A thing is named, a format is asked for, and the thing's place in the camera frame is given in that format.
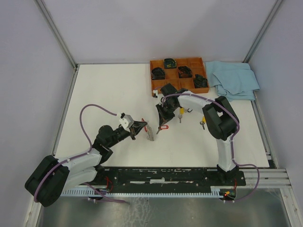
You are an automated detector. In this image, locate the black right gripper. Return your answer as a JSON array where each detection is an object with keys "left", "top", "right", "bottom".
[{"left": 156, "top": 102, "right": 178, "bottom": 126}]

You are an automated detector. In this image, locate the key with red tag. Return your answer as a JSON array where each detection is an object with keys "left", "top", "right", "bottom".
[{"left": 156, "top": 125, "right": 169, "bottom": 134}]

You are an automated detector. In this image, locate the metal key organizer red handle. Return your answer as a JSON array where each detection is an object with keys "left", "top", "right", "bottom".
[{"left": 144, "top": 122, "right": 154, "bottom": 141}]

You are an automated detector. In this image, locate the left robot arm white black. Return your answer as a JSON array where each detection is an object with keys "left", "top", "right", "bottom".
[{"left": 25, "top": 115, "right": 148, "bottom": 207}]

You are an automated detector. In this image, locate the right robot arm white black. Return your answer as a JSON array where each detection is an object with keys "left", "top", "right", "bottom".
[{"left": 153, "top": 83, "right": 240, "bottom": 185}]

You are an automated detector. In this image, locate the yellow tagged key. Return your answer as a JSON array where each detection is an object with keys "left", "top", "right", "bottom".
[{"left": 178, "top": 107, "right": 185, "bottom": 123}]

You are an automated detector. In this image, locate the dark rolled cloth grey pattern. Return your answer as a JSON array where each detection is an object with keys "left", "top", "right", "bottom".
[{"left": 151, "top": 67, "right": 165, "bottom": 80}]

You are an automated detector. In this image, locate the dark rolled cloth orange pattern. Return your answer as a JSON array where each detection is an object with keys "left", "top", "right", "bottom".
[{"left": 178, "top": 66, "right": 192, "bottom": 79}]

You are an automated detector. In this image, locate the dark rolled cloth green pattern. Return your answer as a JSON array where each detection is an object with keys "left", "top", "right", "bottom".
[{"left": 193, "top": 74, "right": 208, "bottom": 88}]

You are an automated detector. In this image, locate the wooden compartment tray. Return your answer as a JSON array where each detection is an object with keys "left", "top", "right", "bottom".
[{"left": 150, "top": 57, "right": 210, "bottom": 94}]

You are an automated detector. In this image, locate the dark rolled cloth yellow pattern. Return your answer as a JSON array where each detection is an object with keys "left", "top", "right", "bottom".
[{"left": 163, "top": 58, "right": 177, "bottom": 69}]

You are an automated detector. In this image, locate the light blue cloth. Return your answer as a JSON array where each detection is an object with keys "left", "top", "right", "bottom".
[{"left": 205, "top": 61, "right": 260, "bottom": 101}]

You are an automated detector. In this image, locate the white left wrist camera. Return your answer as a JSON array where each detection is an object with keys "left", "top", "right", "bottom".
[{"left": 119, "top": 113, "right": 134, "bottom": 130}]

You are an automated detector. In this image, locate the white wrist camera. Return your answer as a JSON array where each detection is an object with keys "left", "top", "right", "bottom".
[
  {"left": 152, "top": 87, "right": 163, "bottom": 98},
  {"left": 119, "top": 113, "right": 134, "bottom": 130}
]

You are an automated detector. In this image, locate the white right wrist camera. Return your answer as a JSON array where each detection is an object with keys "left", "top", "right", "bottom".
[{"left": 152, "top": 87, "right": 163, "bottom": 98}]

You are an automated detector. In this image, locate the light blue cable duct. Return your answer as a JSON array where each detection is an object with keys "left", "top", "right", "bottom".
[{"left": 61, "top": 186, "right": 223, "bottom": 199}]

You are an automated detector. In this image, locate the aluminium frame post right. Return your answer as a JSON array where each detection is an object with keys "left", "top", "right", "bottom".
[{"left": 242, "top": 0, "right": 284, "bottom": 63}]

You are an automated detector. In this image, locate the aluminium frame post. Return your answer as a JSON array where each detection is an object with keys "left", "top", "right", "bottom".
[
  {"left": 34, "top": 0, "right": 78, "bottom": 69},
  {"left": 242, "top": 0, "right": 284, "bottom": 63}
]

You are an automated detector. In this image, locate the aluminium frame post left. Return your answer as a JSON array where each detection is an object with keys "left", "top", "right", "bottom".
[{"left": 34, "top": 0, "right": 78, "bottom": 69}]

